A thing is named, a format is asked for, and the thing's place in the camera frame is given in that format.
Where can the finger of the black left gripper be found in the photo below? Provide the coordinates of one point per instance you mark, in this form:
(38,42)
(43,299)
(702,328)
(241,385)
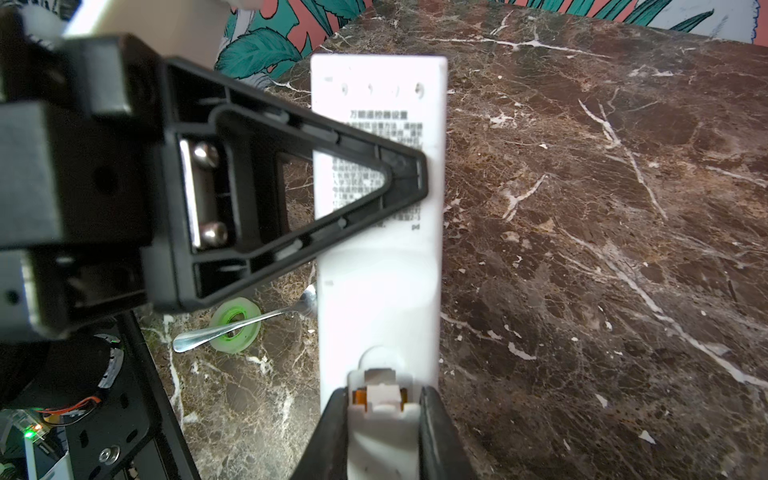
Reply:
(288,186)

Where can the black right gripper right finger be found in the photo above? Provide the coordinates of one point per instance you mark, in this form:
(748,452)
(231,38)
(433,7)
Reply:
(441,452)

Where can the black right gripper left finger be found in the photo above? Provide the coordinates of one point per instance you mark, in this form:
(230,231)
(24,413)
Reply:
(326,455)

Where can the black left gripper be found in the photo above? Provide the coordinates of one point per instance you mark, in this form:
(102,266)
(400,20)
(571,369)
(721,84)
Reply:
(82,155)

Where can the white battery cover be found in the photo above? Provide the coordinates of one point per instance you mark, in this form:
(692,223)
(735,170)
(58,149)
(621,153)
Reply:
(383,437)

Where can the white remote control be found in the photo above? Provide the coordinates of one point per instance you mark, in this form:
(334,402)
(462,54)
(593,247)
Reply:
(380,290)

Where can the orange battery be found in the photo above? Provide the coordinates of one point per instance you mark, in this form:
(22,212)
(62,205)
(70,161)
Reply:
(360,396)

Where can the small silver ball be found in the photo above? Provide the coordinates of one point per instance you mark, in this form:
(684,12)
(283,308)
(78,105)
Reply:
(305,306)

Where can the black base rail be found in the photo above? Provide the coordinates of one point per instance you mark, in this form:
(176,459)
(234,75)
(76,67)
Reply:
(133,433)

